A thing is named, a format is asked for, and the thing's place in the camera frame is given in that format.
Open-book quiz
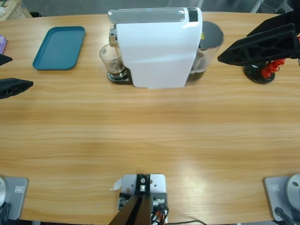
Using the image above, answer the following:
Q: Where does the black cable at table edge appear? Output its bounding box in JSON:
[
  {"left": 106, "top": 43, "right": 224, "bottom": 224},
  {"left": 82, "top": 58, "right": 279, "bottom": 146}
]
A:
[{"left": 167, "top": 219, "right": 208, "bottom": 225}]

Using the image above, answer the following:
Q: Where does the wooden crate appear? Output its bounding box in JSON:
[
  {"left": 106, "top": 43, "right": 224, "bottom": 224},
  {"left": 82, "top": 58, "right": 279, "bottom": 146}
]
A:
[{"left": 0, "top": 0, "right": 33, "bottom": 22}]

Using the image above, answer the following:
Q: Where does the clear drinking glass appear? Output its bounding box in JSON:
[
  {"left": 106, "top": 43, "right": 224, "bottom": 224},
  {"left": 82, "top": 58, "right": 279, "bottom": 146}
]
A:
[{"left": 98, "top": 43, "right": 128, "bottom": 82}]

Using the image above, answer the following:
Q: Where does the dark camera post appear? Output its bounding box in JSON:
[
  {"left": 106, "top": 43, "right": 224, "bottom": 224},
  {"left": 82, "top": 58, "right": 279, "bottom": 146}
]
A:
[{"left": 109, "top": 173, "right": 151, "bottom": 225}]

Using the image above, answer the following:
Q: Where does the teal plastic tray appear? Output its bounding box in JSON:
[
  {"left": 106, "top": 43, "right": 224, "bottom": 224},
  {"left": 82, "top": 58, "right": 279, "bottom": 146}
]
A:
[{"left": 32, "top": 26, "right": 86, "bottom": 71}]

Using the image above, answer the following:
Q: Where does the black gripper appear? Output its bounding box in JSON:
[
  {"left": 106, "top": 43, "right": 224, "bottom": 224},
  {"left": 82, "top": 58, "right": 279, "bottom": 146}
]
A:
[{"left": 217, "top": 9, "right": 300, "bottom": 68}]

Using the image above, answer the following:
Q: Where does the purple packet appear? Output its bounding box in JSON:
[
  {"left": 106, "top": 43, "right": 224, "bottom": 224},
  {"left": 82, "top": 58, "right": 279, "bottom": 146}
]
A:
[{"left": 0, "top": 34, "right": 8, "bottom": 55}]

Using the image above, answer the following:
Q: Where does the black capsule holder with rods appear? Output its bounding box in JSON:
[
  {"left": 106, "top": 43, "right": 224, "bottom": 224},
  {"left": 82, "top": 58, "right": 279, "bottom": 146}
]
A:
[{"left": 243, "top": 62, "right": 277, "bottom": 84}]

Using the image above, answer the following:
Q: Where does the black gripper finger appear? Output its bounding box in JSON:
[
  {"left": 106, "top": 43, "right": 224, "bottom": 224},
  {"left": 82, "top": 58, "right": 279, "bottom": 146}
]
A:
[
  {"left": 0, "top": 77, "right": 34, "bottom": 100},
  {"left": 0, "top": 54, "right": 13, "bottom": 68}
]

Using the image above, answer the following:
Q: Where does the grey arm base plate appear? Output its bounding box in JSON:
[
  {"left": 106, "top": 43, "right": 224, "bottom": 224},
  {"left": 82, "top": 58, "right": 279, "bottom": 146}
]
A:
[
  {"left": 262, "top": 175, "right": 300, "bottom": 222},
  {"left": 2, "top": 176, "right": 30, "bottom": 220}
]

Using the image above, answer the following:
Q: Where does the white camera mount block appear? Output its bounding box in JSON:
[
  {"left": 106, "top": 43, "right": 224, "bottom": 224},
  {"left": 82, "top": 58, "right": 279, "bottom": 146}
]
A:
[{"left": 116, "top": 173, "right": 168, "bottom": 225}]

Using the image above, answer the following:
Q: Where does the white paper tab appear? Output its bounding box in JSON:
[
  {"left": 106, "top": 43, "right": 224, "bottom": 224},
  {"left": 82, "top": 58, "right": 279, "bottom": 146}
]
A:
[{"left": 109, "top": 177, "right": 123, "bottom": 191}]

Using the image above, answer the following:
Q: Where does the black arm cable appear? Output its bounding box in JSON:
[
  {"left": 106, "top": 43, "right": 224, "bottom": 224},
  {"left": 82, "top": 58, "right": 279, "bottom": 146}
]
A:
[
  {"left": 274, "top": 207, "right": 296, "bottom": 225},
  {"left": 0, "top": 202, "right": 12, "bottom": 221}
]

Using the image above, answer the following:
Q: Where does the white capsule coffee machine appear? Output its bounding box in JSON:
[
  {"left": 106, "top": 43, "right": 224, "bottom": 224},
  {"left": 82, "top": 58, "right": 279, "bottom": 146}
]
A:
[{"left": 107, "top": 7, "right": 203, "bottom": 90}]

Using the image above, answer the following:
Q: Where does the camera mount cable bundle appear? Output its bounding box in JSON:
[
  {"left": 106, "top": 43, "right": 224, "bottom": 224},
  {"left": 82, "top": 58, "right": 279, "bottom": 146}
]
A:
[{"left": 150, "top": 206, "right": 169, "bottom": 225}]

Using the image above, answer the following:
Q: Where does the white furniture leg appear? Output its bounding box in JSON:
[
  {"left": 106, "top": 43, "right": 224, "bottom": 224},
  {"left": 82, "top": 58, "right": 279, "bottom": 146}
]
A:
[{"left": 248, "top": 0, "right": 263, "bottom": 14}]

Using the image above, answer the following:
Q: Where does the clear water tank black lid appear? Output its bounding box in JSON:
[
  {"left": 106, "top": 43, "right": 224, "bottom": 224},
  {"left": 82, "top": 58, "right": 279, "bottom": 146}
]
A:
[{"left": 186, "top": 20, "right": 225, "bottom": 86}]

